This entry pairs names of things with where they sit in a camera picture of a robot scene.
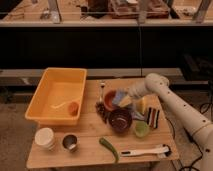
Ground yellow sponge block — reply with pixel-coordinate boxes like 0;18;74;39
136;97;147;115

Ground small green cup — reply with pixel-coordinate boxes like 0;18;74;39
134;121;149;138

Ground white paper cup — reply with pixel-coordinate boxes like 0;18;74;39
34;127;55;149

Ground blue yellow sponge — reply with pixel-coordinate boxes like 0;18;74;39
112;90;132;107

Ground dark purple bowl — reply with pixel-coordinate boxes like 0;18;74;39
108;108;132;133

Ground red bowl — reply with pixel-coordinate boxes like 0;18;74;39
104;90;116;111

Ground white handled brush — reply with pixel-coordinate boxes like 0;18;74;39
121;144;171;158

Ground green chili pepper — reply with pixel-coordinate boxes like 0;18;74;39
99;137;119;163

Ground orange ball in bin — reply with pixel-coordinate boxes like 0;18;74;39
68;102;79;116

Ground yellow spoon in bin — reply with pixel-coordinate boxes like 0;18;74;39
50;99;79;110

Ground yellow plastic bin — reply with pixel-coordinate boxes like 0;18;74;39
25;68;87;125

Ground wooden table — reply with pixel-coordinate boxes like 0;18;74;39
27;80;179;169

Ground dark brown pinecone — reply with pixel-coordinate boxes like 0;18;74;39
95;102;109;123

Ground striped black red cloth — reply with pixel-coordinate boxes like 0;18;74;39
147;107;160;129

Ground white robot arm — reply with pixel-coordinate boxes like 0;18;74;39
128;73;213;171

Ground small metal cup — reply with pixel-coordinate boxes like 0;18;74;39
62;134;78;152

